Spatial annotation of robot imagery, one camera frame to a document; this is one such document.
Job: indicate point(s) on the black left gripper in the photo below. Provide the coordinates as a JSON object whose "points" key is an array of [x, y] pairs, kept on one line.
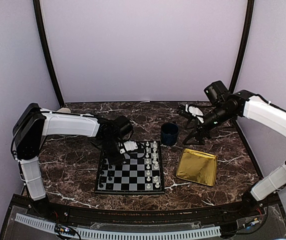
{"points": [[113, 160]]}

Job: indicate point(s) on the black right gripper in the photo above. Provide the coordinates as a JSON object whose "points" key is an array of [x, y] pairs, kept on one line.
{"points": [[196, 132]]}

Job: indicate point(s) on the black and white chessboard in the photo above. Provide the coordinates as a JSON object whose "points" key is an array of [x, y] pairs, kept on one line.
{"points": [[130, 177]]}

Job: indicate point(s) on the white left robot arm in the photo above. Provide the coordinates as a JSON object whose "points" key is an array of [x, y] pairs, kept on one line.
{"points": [[35, 124]]}

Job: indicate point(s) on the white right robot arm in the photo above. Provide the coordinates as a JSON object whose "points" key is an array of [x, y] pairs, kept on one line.
{"points": [[243, 104]]}

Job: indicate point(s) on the grey ceramic cup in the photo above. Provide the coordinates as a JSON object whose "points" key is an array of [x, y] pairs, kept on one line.
{"points": [[64, 110]]}

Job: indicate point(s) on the dark blue enamel mug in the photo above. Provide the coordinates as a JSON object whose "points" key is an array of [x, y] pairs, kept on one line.
{"points": [[169, 134]]}

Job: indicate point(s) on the gold metal tray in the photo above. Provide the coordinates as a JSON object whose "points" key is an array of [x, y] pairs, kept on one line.
{"points": [[197, 167]]}

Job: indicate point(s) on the black right frame post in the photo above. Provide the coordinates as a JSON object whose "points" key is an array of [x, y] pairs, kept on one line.
{"points": [[243, 45]]}

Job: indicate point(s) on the black frame post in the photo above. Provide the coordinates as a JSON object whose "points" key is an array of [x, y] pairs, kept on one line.
{"points": [[243, 45], [46, 51]]}

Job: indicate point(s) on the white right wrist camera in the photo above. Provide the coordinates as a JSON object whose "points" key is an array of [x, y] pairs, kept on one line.
{"points": [[190, 111]]}

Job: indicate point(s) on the white perforated cable duct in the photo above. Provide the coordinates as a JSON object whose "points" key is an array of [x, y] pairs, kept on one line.
{"points": [[115, 231]]}

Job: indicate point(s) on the black front rail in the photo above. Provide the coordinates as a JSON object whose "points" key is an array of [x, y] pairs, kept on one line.
{"points": [[138, 209]]}

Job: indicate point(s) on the black left frame post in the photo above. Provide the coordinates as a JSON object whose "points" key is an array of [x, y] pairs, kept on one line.
{"points": [[46, 51]]}

